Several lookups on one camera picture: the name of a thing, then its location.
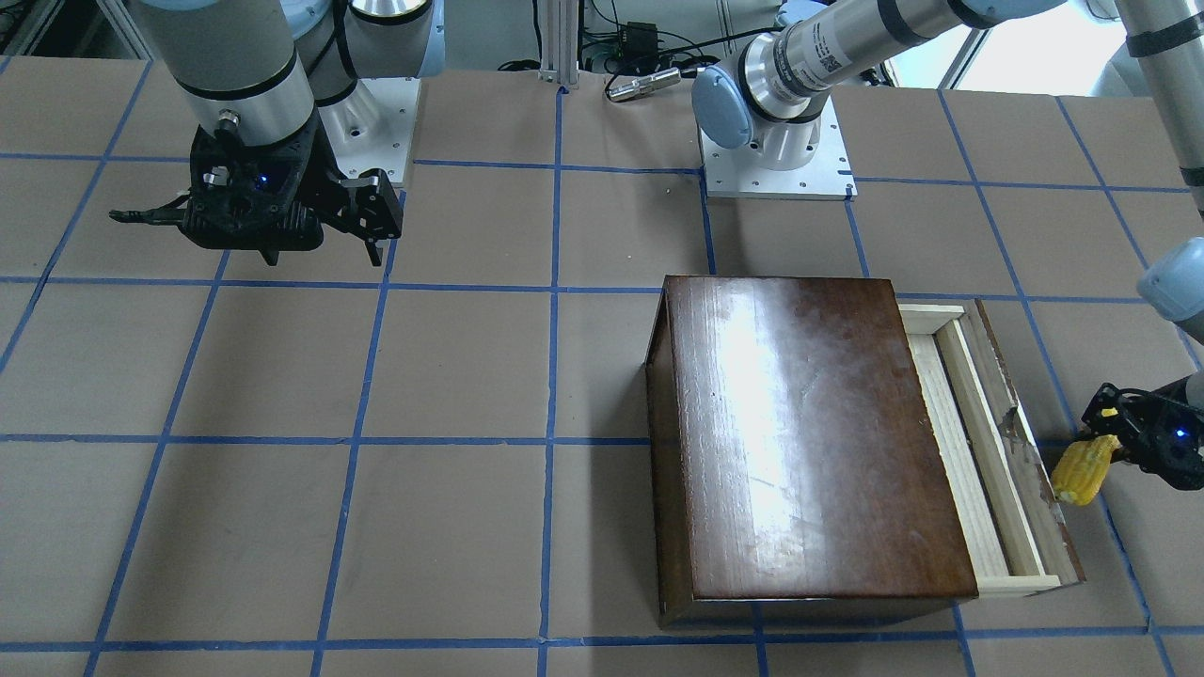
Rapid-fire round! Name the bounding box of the light wood drawer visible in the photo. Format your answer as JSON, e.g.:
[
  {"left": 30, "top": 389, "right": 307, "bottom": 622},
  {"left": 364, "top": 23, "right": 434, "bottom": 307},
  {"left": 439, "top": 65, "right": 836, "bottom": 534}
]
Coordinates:
[{"left": 898, "top": 300, "right": 1086, "bottom": 599}]

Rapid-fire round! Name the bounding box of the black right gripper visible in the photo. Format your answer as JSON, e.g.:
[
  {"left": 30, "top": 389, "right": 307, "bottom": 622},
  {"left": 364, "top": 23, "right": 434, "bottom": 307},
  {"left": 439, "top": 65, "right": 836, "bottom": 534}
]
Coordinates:
[{"left": 110, "top": 120, "right": 405, "bottom": 267}]

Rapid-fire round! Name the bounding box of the aluminium frame post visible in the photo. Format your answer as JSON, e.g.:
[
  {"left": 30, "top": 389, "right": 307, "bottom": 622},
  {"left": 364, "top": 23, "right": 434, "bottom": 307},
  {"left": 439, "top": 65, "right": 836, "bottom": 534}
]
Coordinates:
[{"left": 535, "top": 1, "right": 582, "bottom": 93}]

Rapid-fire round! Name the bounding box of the dark wooden drawer cabinet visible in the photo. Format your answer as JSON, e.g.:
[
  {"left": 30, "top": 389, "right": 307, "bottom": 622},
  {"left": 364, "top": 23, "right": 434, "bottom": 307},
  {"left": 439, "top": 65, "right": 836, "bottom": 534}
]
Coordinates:
[{"left": 644, "top": 276, "right": 979, "bottom": 629}]

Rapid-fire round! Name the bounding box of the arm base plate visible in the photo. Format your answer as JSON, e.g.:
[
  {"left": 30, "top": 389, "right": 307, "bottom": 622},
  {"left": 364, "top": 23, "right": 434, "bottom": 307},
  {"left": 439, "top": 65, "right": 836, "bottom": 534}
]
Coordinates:
[
  {"left": 318, "top": 78, "right": 424, "bottom": 190},
  {"left": 698, "top": 95, "right": 858, "bottom": 200}
]

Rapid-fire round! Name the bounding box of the yellow corn cob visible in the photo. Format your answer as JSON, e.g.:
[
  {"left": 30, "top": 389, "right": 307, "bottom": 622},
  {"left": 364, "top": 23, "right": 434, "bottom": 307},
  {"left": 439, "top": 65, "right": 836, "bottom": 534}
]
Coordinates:
[{"left": 1050, "top": 434, "right": 1122, "bottom": 507}]

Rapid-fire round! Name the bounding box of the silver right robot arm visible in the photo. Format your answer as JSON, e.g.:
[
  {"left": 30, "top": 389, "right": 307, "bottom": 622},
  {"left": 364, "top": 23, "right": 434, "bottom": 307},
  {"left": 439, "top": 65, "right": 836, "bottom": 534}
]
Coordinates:
[{"left": 110, "top": 1, "right": 445, "bottom": 267}]

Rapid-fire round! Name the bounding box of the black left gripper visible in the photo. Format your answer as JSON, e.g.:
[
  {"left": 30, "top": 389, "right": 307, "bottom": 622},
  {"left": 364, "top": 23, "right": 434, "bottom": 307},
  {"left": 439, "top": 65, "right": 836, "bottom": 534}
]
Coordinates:
[{"left": 1081, "top": 373, "right": 1203, "bottom": 490}]

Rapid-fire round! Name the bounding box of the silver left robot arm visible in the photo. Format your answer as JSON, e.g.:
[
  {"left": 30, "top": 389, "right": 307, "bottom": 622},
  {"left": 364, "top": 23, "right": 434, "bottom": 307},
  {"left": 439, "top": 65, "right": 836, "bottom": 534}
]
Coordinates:
[{"left": 691, "top": 1, "right": 1203, "bottom": 500}]

